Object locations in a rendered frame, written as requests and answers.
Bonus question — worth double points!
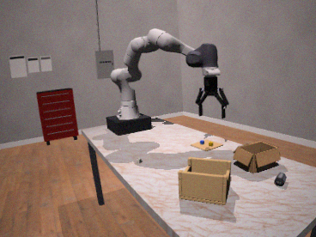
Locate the tan square mat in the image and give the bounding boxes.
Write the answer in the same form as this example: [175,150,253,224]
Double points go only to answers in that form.
[190,139,223,151]

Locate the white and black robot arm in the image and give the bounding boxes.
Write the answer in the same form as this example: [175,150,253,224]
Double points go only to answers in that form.
[111,28,220,120]

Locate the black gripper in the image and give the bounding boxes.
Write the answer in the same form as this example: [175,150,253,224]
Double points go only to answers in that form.
[195,76,229,119]

